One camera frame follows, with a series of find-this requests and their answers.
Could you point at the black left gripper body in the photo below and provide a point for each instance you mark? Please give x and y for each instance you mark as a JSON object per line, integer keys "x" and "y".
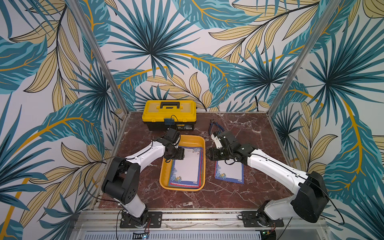
{"x": 176, "y": 153}

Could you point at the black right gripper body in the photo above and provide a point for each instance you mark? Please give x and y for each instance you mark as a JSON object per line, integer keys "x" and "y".
{"x": 216, "y": 153}

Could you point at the blue floral stationery paper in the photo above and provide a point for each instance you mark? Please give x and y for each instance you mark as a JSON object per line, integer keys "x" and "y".
{"x": 230, "y": 173}
{"x": 187, "y": 168}

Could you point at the yellow plastic tray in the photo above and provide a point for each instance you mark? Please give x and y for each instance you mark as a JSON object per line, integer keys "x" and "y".
{"x": 189, "y": 174}

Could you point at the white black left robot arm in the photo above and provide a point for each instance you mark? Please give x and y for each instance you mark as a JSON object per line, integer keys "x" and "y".
{"x": 122, "y": 178}

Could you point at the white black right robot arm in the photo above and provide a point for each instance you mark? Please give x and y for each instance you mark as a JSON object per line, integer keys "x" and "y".
{"x": 309, "y": 194}

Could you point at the stack of stationery papers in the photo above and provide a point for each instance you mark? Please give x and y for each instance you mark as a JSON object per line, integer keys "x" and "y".
{"x": 200, "y": 180}

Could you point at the yellow black toolbox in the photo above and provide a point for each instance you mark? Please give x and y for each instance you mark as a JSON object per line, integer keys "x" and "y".
{"x": 161, "y": 115}

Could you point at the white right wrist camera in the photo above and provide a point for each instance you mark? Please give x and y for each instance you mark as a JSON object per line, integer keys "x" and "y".
{"x": 216, "y": 141}

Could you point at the blue handled pliers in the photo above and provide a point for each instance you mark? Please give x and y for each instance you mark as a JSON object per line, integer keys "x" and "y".
{"x": 215, "y": 128}

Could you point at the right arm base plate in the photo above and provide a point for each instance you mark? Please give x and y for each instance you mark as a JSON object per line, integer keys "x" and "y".
{"x": 253, "y": 219}

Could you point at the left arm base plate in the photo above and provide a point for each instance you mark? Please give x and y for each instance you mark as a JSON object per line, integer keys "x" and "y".
{"x": 148, "y": 219}

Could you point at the aluminium front rail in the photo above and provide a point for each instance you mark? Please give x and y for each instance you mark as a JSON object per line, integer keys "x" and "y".
{"x": 187, "y": 220}

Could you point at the aluminium left corner post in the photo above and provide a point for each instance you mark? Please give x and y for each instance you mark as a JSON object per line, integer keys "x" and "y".
{"x": 80, "y": 17}

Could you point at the aluminium corner post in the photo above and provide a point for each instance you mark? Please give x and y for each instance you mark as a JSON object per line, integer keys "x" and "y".
{"x": 323, "y": 20}
{"x": 80, "y": 17}

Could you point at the aluminium right corner post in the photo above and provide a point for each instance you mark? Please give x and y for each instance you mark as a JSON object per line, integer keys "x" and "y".
{"x": 323, "y": 20}

